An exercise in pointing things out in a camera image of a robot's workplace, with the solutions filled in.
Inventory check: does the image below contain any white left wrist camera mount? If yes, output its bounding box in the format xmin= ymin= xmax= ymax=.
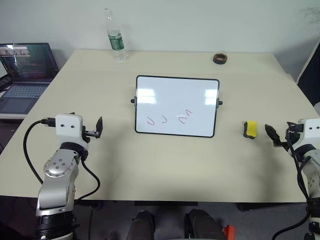
xmin=54 ymin=113 xmax=91 ymax=151

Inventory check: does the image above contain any yellow and black eraser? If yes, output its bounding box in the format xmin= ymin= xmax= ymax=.
xmin=241 ymin=120 xmax=259 ymax=140

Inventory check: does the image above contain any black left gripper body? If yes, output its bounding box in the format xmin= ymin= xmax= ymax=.
xmin=80 ymin=124 xmax=89 ymax=144

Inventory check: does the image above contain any black panel with white edge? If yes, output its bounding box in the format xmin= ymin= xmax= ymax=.
xmin=296 ymin=39 xmax=320 ymax=107

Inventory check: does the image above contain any clear green-labelled plastic bottle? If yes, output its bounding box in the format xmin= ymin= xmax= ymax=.
xmin=103 ymin=7 xmax=130 ymax=64

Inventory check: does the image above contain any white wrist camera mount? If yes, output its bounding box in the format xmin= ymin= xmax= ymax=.
xmin=297 ymin=118 xmax=320 ymax=151
xmin=54 ymin=113 xmax=91 ymax=151

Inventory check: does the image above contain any open grey laptop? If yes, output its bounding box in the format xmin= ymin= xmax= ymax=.
xmin=0 ymin=42 xmax=60 ymax=115

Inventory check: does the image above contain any dark rounded shape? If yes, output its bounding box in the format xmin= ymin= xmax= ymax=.
xmin=184 ymin=208 xmax=226 ymax=240
xmin=125 ymin=209 xmax=156 ymax=240

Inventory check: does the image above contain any open laptop with white screen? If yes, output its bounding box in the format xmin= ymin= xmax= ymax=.
xmin=0 ymin=57 xmax=13 ymax=92

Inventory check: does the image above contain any small red object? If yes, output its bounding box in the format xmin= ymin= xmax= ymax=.
xmin=222 ymin=224 xmax=236 ymax=240

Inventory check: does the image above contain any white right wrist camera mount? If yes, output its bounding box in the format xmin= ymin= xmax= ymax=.
xmin=297 ymin=118 xmax=320 ymax=151

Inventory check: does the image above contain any small black-framed whiteboard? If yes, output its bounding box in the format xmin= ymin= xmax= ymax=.
xmin=130 ymin=74 xmax=224 ymax=139

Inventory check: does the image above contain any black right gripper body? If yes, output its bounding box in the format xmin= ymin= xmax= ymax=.
xmin=284 ymin=124 xmax=305 ymax=152

